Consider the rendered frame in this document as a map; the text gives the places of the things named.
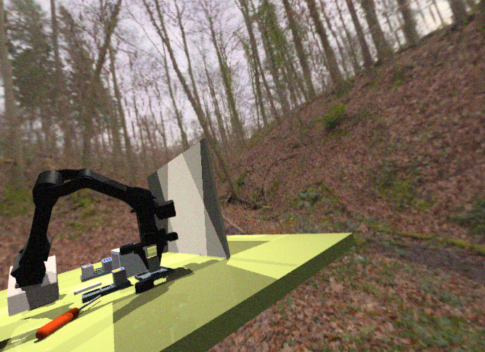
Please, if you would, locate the orange-handled screwdriver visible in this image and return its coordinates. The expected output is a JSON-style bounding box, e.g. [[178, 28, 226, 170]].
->
[[36, 295, 101, 339]]

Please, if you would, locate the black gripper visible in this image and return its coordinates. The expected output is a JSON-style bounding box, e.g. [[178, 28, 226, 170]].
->
[[120, 221, 178, 270]]

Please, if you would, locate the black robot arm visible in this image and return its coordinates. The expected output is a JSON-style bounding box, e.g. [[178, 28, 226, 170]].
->
[[10, 168, 176, 288]]

